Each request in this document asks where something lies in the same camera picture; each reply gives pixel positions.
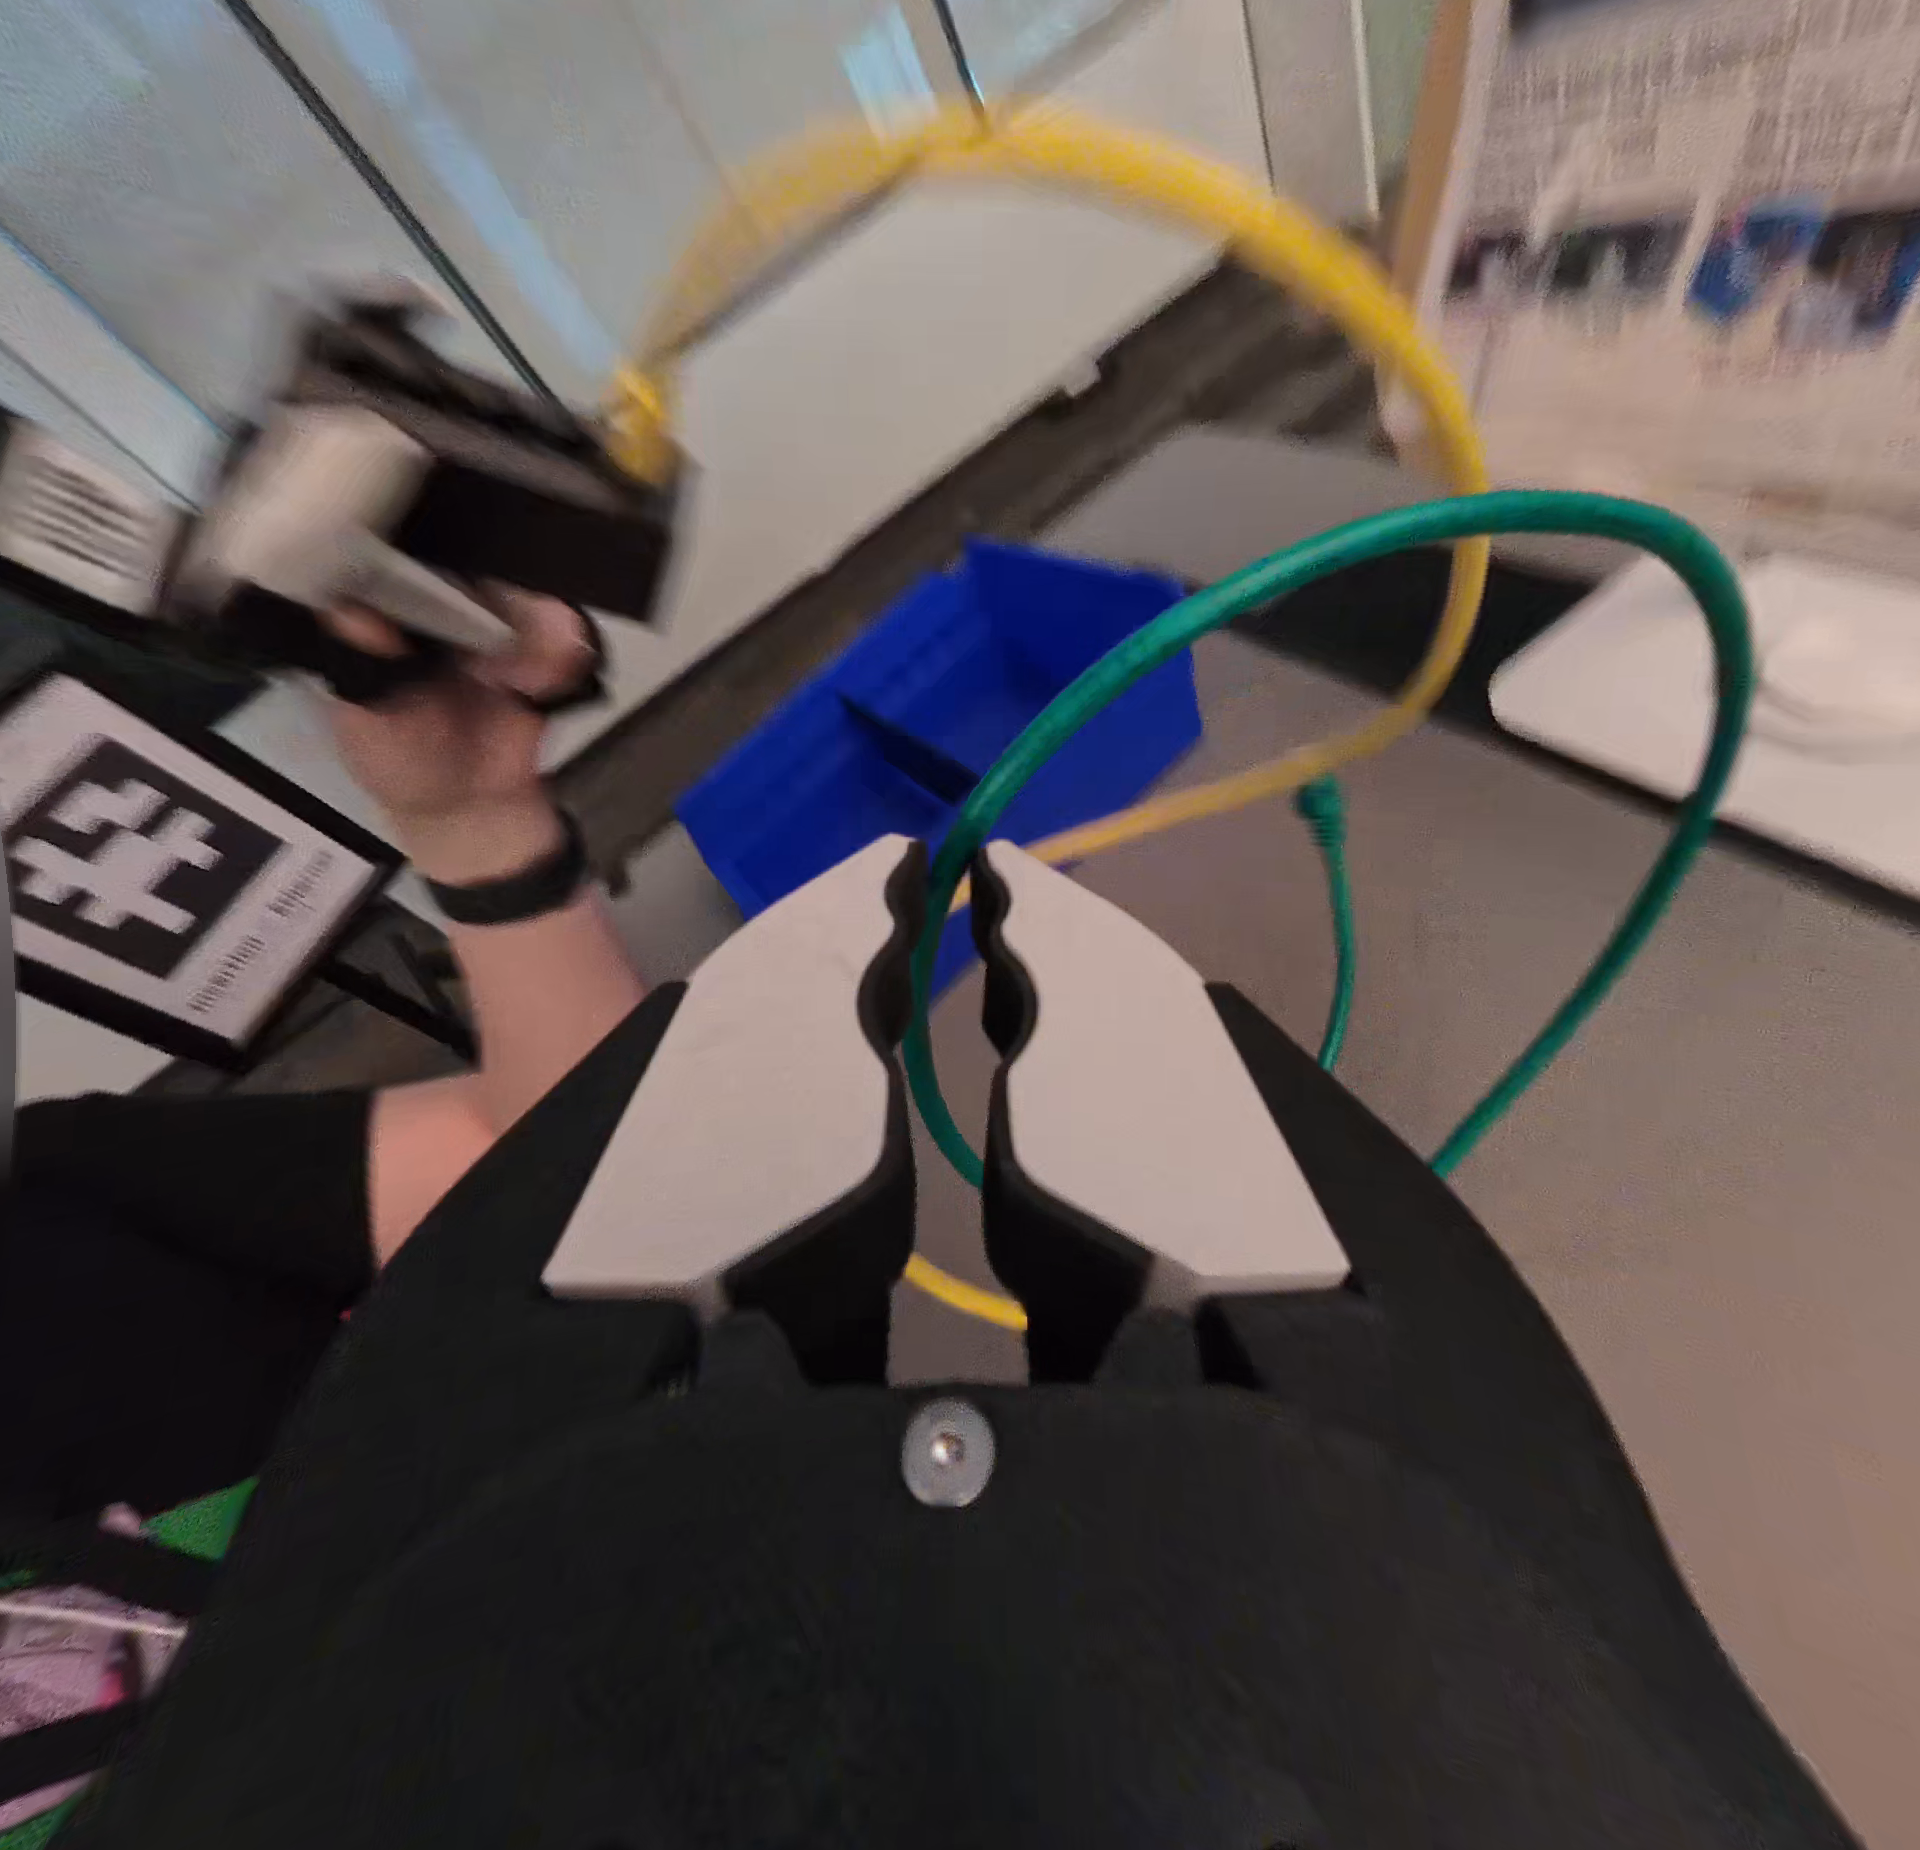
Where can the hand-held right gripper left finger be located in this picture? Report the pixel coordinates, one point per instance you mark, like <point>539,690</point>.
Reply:
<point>719,1101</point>

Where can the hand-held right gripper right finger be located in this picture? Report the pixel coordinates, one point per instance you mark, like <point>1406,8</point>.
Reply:
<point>1156,1116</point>

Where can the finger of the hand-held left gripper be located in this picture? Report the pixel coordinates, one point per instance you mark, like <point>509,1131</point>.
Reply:
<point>435,597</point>
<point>315,485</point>

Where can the black network switch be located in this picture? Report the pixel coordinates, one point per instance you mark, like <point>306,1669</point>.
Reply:
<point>554,530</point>

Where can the person's left forearm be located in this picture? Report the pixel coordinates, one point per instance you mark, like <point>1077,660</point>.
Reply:
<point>524,1010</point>

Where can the person's left hand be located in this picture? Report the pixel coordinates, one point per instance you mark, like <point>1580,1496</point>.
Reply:
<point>465,785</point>

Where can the black wristband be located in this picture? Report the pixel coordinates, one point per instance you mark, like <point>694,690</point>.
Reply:
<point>512,881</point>

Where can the blue plastic bin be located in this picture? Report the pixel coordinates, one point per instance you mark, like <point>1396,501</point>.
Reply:
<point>1052,636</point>

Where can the white rounded board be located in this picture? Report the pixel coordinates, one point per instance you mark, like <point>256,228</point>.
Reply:
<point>1620,679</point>

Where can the instruction poster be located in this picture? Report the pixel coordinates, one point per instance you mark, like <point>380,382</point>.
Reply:
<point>1696,232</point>

